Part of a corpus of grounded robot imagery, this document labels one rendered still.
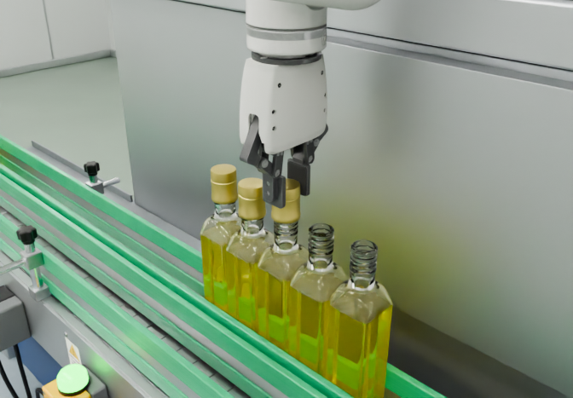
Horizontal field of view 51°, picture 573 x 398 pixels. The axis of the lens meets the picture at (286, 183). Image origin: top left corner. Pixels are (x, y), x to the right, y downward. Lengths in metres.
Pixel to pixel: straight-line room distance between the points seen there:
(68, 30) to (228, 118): 6.12
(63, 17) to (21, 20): 0.45
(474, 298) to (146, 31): 0.72
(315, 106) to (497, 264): 0.27
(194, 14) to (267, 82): 0.41
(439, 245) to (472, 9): 0.28
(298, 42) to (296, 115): 0.08
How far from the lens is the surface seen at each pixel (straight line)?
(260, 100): 0.62
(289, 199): 0.69
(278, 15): 0.60
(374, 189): 0.78
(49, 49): 6.99
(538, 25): 0.64
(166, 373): 0.83
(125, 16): 1.18
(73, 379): 0.96
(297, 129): 0.65
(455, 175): 0.70
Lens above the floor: 1.65
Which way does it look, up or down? 26 degrees down
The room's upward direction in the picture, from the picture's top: straight up
